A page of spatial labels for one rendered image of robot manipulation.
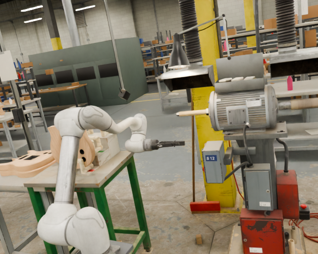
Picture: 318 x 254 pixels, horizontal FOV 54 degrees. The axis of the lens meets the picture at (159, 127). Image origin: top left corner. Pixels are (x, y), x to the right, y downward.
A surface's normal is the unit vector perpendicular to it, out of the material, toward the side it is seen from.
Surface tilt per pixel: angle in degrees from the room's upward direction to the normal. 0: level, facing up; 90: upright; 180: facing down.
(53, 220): 53
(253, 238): 90
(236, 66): 90
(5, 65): 90
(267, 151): 90
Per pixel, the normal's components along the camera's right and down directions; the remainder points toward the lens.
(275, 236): -0.32, 0.30
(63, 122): -0.40, -0.17
